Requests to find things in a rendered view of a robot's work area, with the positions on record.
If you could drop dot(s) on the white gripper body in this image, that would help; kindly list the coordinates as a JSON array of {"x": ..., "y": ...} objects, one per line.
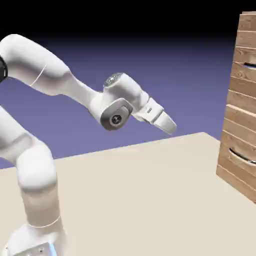
[{"x": 166, "y": 122}]

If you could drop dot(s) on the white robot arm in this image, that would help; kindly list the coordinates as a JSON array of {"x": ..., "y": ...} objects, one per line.
[{"x": 50, "y": 74}]

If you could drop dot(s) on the wooden drawer front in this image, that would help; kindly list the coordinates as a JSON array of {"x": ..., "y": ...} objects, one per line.
[
  {"x": 240, "y": 84},
  {"x": 232, "y": 140}
]

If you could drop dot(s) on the light wood cabinet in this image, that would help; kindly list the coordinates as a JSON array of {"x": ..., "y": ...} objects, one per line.
[{"x": 240, "y": 124}]

